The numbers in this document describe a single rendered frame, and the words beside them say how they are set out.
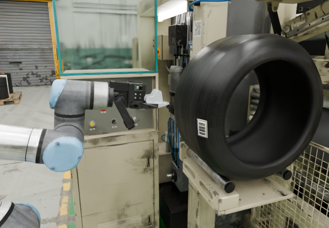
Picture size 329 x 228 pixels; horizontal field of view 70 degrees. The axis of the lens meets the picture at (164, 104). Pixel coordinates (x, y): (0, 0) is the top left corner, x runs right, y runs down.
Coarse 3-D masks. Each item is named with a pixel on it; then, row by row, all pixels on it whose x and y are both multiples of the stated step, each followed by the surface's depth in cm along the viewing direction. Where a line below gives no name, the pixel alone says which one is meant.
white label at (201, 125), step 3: (198, 120) 79; (201, 120) 78; (204, 120) 77; (198, 123) 79; (201, 123) 78; (204, 123) 77; (198, 126) 79; (201, 126) 78; (204, 126) 77; (198, 129) 80; (201, 129) 79; (204, 129) 78; (198, 132) 80; (201, 132) 79; (204, 132) 78; (207, 132) 77; (198, 135) 80; (201, 135) 79; (204, 135) 78; (207, 135) 78
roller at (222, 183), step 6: (192, 156) 115; (198, 162) 109; (204, 162) 105; (204, 168) 103; (210, 168) 100; (210, 174) 99; (216, 174) 95; (216, 180) 94; (222, 180) 91; (228, 180) 90; (222, 186) 90; (228, 186) 88; (234, 186) 89; (228, 192) 89
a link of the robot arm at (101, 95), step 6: (96, 84) 72; (102, 84) 73; (96, 90) 71; (102, 90) 72; (108, 90) 72; (96, 96) 71; (102, 96) 71; (108, 96) 73; (96, 102) 71; (102, 102) 72; (108, 102) 74; (96, 108) 73; (102, 108) 74
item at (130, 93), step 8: (112, 88) 74; (120, 88) 75; (128, 88) 76; (136, 88) 77; (144, 88) 76; (112, 96) 73; (120, 96) 76; (128, 96) 76; (136, 96) 77; (112, 104) 74; (128, 104) 76; (136, 104) 76
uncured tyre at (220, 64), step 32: (192, 64) 91; (224, 64) 77; (256, 64) 77; (288, 64) 102; (192, 96) 82; (224, 96) 76; (288, 96) 110; (320, 96) 90; (192, 128) 82; (224, 128) 79; (256, 128) 119; (288, 128) 108; (224, 160) 83; (256, 160) 106; (288, 160) 92
